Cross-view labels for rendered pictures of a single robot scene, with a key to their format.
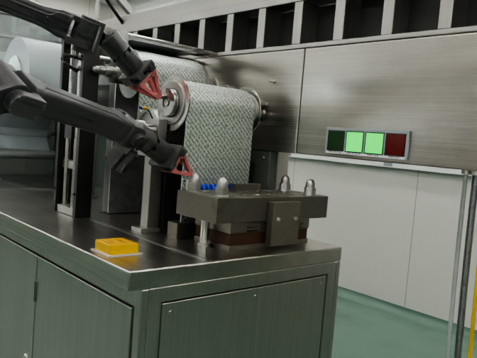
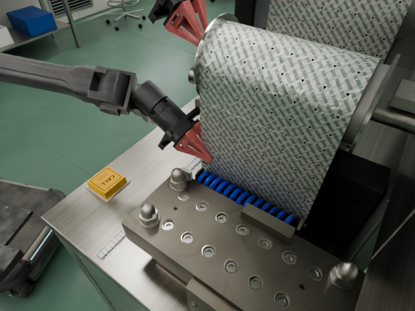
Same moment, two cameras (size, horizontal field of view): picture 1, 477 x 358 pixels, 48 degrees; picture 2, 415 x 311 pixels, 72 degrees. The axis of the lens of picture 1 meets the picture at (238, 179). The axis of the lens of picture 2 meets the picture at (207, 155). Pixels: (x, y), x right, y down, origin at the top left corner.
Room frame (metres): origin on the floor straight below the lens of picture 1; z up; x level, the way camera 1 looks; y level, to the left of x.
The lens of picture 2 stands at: (1.31, -0.27, 1.48)
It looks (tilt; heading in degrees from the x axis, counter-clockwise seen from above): 45 degrees down; 77
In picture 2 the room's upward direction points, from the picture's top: straight up
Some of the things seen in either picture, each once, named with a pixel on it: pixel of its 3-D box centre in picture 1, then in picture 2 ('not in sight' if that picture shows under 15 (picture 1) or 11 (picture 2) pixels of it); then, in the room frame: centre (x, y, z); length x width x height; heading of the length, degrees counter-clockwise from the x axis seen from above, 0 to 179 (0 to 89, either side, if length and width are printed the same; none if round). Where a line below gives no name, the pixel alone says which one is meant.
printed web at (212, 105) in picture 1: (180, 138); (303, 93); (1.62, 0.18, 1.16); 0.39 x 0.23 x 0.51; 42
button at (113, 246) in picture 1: (116, 246); (107, 181); (1.17, 0.26, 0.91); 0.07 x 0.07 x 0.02; 42
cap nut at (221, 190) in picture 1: (222, 186); (148, 212); (1.28, 0.04, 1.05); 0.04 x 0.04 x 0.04
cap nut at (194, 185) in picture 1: (194, 182); (177, 177); (1.34, 0.11, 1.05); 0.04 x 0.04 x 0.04
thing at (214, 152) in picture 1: (218, 160); (254, 164); (1.48, 0.06, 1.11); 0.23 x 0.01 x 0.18; 132
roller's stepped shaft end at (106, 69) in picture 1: (102, 70); not in sight; (1.57, 0.42, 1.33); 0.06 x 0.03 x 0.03; 132
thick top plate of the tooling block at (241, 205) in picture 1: (255, 204); (236, 255); (1.42, -0.05, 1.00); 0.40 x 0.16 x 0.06; 132
